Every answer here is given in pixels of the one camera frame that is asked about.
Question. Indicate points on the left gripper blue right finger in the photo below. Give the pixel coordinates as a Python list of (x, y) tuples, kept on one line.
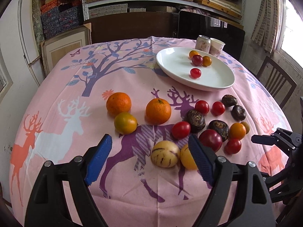
[(252, 204)]

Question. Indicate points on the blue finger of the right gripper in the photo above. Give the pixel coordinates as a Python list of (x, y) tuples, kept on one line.
[(264, 139)]

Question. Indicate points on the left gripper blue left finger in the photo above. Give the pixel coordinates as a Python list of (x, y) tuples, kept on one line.
[(47, 205)]

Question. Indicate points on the small olive kumquat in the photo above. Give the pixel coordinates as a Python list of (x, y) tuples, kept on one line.
[(246, 125)]

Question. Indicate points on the small orange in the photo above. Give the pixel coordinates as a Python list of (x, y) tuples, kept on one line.
[(193, 53), (237, 131)]

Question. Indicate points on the red tomato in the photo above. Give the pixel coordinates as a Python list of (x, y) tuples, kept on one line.
[(195, 73), (202, 107), (233, 146), (181, 130), (218, 108)]

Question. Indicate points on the dark red plum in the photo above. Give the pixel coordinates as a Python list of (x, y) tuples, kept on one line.
[(210, 138), (197, 60)]

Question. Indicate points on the yellow smooth fruit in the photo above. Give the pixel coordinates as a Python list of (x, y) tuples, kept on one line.
[(187, 159)]

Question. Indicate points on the striped pepino melon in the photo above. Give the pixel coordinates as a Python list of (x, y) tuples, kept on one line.
[(165, 154)]

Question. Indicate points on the large orange front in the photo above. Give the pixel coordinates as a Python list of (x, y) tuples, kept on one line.
[(207, 61)]

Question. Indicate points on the dark red plum front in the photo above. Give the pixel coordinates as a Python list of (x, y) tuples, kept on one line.
[(197, 60)]

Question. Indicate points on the orange tangerine with stem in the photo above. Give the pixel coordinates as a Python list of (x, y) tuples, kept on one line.
[(158, 111)]

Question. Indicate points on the yellow-green small citrus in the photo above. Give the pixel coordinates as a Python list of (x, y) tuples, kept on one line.
[(125, 123)]

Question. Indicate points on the dark wooden chair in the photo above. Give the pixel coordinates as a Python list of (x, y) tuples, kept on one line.
[(277, 78)]

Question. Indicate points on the pink deer print tablecloth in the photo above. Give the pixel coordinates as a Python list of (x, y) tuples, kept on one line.
[(68, 115)]

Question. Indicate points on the pink paper cup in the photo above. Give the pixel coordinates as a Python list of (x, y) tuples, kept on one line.
[(216, 47)]

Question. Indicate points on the checkered curtain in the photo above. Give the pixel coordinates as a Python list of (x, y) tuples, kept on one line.
[(268, 25)]

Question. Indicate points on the pink beverage can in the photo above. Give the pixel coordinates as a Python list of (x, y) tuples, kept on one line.
[(203, 43)]

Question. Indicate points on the white oval plate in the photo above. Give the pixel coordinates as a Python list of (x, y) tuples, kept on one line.
[(207, 73)]

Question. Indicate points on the black monitor screen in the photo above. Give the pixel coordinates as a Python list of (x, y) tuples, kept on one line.
[(191, 25)]

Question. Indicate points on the framed picture leaning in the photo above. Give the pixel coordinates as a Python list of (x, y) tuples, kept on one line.
[(57, 47)]

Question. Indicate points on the dark wooden cabinet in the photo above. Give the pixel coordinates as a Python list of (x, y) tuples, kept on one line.
[(132, 25)]

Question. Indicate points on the blue patterned storage boxes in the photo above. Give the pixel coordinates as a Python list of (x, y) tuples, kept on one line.
[(59, 16)]

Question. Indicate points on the white board leaning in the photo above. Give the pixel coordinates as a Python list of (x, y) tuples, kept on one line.
[(31, 36)]

